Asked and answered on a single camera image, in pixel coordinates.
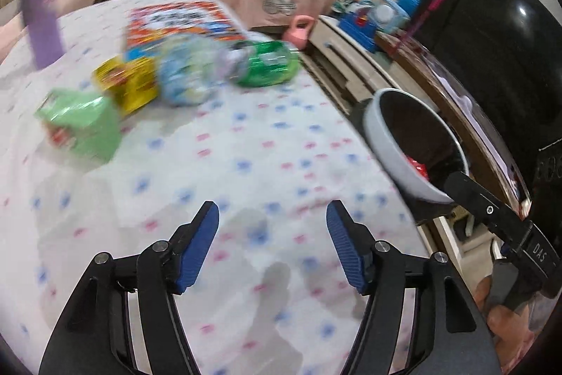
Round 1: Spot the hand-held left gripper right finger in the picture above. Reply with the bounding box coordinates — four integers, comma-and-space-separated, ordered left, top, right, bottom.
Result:
326, 200, 501, 375

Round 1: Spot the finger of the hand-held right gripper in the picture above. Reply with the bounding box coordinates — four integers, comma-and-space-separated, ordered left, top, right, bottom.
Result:
443, 172, 534, 253

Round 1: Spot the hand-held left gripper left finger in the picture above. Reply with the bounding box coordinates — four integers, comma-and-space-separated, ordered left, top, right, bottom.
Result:
44, 201, 220, 375

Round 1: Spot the red snack wrapper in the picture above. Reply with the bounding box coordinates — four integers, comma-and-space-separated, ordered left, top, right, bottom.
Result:
406, 155, 433, 182

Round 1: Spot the white bowl with dark inside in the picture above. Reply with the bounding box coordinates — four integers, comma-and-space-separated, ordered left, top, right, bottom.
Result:
364, 89, 470, 205

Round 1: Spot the person's right hand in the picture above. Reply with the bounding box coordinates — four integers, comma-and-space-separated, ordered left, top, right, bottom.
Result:
476, 276, 542, 358

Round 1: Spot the white dotted tablecloth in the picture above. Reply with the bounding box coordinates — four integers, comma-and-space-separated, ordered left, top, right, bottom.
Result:
0, 0, 431, 375

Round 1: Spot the black television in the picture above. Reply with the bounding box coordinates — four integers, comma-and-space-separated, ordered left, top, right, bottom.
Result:
413, 0, 562, 200

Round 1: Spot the green drink carton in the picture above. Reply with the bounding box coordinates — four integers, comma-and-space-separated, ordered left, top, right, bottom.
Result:
34, 89, 121, 162

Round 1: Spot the clear plastic bag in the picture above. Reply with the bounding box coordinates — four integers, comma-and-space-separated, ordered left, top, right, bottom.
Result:
156, 33, 253, 107

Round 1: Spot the yellow snack packet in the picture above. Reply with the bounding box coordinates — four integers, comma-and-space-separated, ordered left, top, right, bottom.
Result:
92, 54, 159, 114

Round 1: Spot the green shiny wrapper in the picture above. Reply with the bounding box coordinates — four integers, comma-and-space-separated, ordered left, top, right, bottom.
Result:
228, 41, 301, 88

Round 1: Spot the light blue toy box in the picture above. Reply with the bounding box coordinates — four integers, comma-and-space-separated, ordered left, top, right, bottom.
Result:
373, 0, 411, 34

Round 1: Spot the pink toy kettlebell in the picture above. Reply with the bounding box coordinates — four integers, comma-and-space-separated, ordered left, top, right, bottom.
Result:
283, 15, 312, 50

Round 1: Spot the blue toy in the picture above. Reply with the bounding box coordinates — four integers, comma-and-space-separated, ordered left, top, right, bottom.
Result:
340, 1, 378, 51

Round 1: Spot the orange snack box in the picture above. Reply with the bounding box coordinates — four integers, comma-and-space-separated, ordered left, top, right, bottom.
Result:
124, 0, 257, 55

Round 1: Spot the purple drink bottle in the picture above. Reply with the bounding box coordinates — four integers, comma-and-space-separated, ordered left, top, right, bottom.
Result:
17, 0, 64, 69

